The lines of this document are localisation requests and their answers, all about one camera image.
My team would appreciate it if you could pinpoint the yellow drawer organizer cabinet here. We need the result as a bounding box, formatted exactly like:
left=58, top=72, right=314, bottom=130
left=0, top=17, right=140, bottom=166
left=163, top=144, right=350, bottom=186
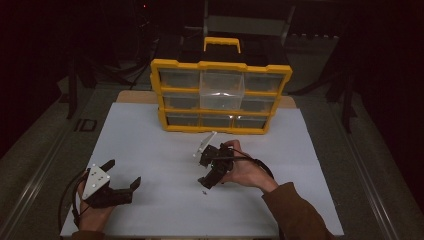
left=149, top=36, right=294, bottom=136

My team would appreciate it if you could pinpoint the clear plastic drawer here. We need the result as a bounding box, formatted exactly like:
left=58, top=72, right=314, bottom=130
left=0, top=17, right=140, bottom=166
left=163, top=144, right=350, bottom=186
left=198, top=69, right=246, bottom=111

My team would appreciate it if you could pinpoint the set of small grey drawers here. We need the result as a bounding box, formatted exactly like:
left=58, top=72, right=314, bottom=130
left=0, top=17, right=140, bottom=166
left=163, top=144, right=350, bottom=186
left=158, top=68, right=287, bottom=130

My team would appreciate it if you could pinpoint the person's right hand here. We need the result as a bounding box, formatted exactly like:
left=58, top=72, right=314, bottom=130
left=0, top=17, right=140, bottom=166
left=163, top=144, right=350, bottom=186
left=221, top=139, right=280, bottom=194

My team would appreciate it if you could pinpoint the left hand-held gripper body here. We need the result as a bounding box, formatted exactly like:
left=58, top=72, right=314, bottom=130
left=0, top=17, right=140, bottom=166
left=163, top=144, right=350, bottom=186
left=81, top=163, right=134, bottom=209

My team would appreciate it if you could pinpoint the metal floor rail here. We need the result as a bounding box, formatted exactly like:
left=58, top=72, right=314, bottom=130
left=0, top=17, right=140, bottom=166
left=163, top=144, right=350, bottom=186
left=333, top=106, right=403, bottom=240
left=0, top=128, right=75, bottom=240

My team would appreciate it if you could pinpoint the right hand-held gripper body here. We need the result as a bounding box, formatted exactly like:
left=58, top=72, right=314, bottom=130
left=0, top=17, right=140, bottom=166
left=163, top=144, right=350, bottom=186
left=192, top=131, right=235, bottom=179

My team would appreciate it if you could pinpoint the white table mat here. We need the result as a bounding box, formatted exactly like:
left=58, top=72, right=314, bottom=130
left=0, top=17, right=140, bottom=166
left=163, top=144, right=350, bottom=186
left=60, top=101, right=345, bottom=238

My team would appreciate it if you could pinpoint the black stand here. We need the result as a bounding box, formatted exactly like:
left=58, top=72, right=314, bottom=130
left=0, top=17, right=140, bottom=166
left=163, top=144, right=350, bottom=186
left=65, top=58, right=80, bottom=121

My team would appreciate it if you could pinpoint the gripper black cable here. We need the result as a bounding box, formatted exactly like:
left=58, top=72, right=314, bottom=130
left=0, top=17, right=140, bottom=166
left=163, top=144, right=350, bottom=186
left=58, top=167, right=92, bottom=232
left=229, top=147, right=275, bottom=180

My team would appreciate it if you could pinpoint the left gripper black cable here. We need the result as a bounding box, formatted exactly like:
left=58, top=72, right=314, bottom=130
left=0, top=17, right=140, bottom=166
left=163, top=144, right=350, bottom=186
left=58, top=167, right=92, bottom=232

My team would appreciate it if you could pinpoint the person's left hand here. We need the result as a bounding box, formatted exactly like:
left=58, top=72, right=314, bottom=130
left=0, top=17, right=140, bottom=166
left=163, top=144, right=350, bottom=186
left=77, top=181, right=116, bottom=232

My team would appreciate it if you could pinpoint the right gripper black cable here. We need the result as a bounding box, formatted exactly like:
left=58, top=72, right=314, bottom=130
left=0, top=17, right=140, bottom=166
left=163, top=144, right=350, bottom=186
left=229, top=147, right=275, bottom=180

